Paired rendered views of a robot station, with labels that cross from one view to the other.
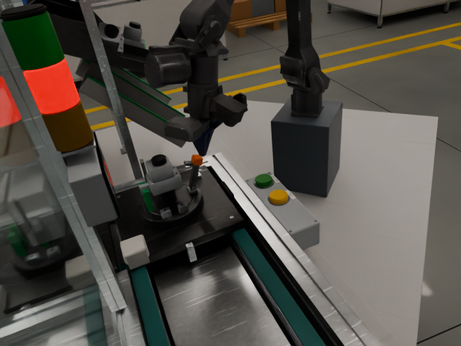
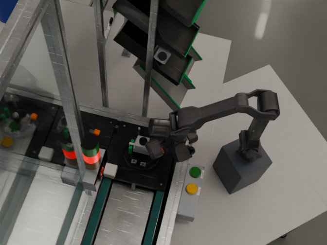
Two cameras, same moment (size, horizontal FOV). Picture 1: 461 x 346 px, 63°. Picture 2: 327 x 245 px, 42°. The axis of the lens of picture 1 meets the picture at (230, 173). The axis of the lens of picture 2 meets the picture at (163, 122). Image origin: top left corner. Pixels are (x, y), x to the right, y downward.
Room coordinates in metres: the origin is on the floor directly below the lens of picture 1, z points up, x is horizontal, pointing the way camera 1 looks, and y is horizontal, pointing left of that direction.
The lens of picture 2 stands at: (0.07, -0.17, 2.47)
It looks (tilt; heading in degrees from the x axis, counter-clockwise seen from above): 62 degrees down; 23
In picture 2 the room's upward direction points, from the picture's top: 10 degrees clockwise
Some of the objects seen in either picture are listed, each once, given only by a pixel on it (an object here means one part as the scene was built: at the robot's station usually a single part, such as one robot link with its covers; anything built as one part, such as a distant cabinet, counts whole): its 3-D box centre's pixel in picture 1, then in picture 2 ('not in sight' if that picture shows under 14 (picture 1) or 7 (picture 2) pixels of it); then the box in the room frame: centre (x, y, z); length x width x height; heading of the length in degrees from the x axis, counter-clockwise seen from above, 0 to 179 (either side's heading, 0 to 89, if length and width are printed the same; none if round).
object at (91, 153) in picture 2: (32, 40); (89, 145); (0.42, 0.19, 1.38); 0.05 x 0.05 x 0.05
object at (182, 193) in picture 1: (170, 202); (142, 153); (0.64, 0.14, 0.98); 0.14 x 0.14 x 0.02
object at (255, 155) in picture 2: (307, 76); (252, 145); (0.82, -0.21, 1.15); 0.09 x 0.07 x 0.06; 33
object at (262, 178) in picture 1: (263, 182); (195, 172); (0.70, -0.07, 0.96); 0.04 x 0.04 x 0.02
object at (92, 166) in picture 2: (66, 123); (92, 159); (0.42, 0.19, 1.28); 0.05 x 0.05 x 0.05
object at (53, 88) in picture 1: (50, 84); (91, 152); (0.42, 0.19, 1.33); 0.05 x 0.05 x 0.05
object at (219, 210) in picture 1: (172, 209); (142, 155); (0.64, 0.14, 0.96); 0.24 x 0.24 x 0.02; 18
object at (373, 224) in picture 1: (290, 179); (227, 164); (0.85, -0.16, 0.84); 0.90 x 0.70 x 0.03; 149
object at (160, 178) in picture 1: (157, 174); (140, 144); (0.64, 0.15, 1.06); 0.08 x 0.04 x 0.07; 109
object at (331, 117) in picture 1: (307, 146); (240, 164); (0.83, -0.21, 0.96); 0.14 x 0.14 x 0.20; 59
